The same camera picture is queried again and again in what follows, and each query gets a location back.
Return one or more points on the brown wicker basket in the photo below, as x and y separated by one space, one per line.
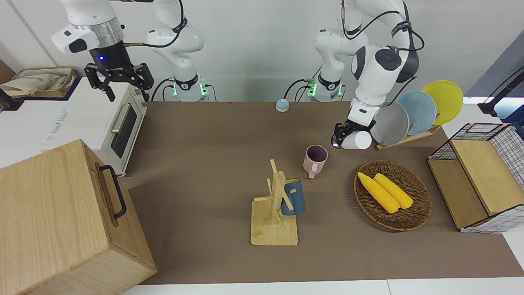
413 217

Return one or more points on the black camera stand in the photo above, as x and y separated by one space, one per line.
501 96

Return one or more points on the yellow plate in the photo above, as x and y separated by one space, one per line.
446 98

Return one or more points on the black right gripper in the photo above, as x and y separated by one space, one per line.
112 65

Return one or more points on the wooden plate rack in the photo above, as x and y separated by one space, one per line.
409 138

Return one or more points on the brown table mat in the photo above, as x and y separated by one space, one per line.
196 196

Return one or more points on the grey plate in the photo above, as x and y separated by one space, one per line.
393 127

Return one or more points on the white toaster oven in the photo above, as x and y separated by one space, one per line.
82 119

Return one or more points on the light blue plate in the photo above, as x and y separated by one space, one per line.
419 110

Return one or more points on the dark blue mug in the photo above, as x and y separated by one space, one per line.
297 200

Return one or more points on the pink mug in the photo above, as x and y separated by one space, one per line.
316 162

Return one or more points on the beige cloth bag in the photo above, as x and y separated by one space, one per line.
37 82

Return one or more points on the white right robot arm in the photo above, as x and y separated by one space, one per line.
90 16

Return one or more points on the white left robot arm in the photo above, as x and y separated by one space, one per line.
376 78

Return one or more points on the yellow corn cob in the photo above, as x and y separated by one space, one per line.
378 193
395 190

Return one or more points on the blue round bell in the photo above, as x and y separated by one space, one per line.
282 105

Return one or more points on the white water cup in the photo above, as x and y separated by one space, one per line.
358 140

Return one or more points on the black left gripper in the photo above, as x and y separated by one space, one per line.
348 128

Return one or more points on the wooden mug stand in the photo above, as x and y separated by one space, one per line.
273 229

